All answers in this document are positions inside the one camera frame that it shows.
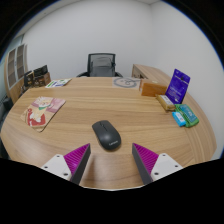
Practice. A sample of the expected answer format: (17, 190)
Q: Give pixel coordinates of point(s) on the blue packet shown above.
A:
(179, 119)

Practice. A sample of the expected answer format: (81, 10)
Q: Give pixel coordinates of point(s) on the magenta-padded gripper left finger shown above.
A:
(59, 165)

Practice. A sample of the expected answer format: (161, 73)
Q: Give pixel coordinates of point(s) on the black mesh office chair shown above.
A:
(101, 66)

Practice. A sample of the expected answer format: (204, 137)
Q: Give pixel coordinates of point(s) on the brown printed carton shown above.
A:
(42, 80)

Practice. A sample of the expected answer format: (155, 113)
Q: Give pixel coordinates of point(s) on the black printed carton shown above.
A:
(40, 70)

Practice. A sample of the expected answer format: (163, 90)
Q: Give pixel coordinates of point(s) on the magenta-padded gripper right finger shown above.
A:
(163, 165)

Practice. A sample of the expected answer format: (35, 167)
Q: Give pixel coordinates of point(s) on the wooden shelf cabinet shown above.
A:
(15, 71)

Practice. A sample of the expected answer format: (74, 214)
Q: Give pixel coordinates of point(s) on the small dark brown carton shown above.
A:
(28, 79)

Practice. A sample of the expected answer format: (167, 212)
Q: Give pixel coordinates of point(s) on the white green-printed sheet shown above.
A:
(58, 83)

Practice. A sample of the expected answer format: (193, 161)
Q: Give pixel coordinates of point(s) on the black computer mouse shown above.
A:
(106, 134)

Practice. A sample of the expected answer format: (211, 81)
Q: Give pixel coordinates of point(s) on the purple card package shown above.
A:
(178, 86)

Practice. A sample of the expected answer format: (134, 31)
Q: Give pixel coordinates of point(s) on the green packet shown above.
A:
(190, 115)

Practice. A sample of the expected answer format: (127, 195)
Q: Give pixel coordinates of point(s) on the wooden side desk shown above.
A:
(150, 71)

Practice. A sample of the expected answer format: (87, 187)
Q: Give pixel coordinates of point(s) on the beige packet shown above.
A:
(165, 102)

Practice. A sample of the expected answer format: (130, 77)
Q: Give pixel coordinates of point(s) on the orange-brown box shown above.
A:
(152, 89)

